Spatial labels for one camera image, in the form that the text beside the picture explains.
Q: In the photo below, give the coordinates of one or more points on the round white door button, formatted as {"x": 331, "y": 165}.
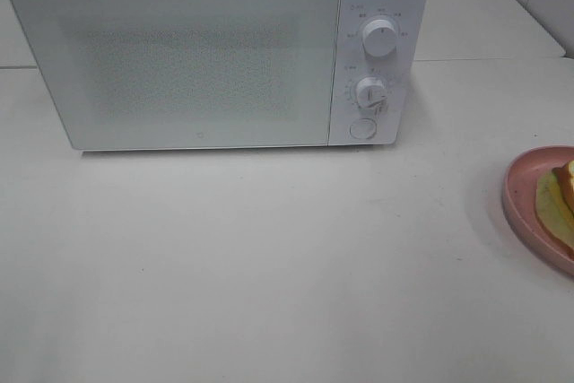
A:
{"x": 363, "y": 129}

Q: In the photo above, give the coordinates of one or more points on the white microwave door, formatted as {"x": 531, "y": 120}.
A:
{"x": 182, "y": 74}

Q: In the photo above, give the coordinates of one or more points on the pink round plate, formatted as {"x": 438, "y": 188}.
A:
{"x": 518, "y": 202}

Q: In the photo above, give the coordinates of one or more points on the toast sandwich with filling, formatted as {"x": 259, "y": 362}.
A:
{"x": 554, "y": 204}

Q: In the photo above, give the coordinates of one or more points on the lower white timer knob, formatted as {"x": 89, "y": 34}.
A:
{"x": 370, "y": 92}

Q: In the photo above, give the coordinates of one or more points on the upper white power knob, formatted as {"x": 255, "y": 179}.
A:
{"x": 379, "y": 37}

